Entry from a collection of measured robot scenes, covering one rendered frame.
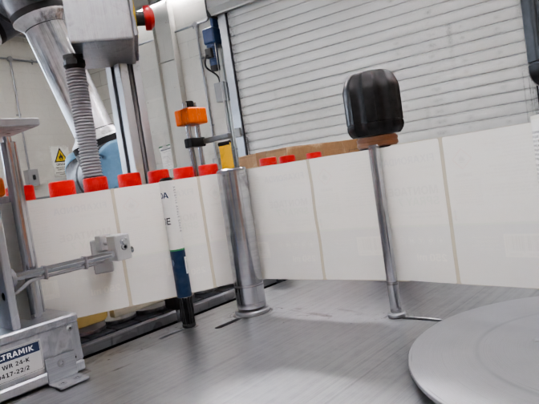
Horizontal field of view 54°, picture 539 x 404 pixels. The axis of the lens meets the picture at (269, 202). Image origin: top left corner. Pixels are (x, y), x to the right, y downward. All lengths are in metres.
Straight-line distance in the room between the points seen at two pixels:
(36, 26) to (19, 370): 0.80
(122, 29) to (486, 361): 0.67
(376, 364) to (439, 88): 4.76
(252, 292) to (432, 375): 0.31
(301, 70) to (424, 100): 1.34
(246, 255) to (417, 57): 4.68
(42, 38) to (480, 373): 1.03
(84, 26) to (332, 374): 0.62
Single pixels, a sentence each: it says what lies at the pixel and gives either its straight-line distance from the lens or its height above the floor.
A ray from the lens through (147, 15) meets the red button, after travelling 0.88.
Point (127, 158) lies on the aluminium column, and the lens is 0.99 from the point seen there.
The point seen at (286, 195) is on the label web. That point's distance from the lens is 0.64.
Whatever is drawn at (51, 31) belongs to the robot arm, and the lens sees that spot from 1.21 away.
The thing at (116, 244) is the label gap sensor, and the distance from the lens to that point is 0.61.
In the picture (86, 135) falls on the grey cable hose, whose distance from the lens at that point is 0.88.
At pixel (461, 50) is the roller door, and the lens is 5.16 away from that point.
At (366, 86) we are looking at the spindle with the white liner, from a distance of 0.75.
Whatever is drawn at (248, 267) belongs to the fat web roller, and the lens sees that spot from 0.66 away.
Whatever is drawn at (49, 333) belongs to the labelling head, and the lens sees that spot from 0.57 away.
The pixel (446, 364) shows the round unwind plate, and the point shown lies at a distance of 0.43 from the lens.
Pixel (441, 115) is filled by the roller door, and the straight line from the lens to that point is 5.16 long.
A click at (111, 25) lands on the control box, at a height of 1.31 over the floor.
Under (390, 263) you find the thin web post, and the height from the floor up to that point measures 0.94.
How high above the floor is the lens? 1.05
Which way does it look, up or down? 3 degrees down
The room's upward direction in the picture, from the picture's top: 9 degrees counter-clockwise
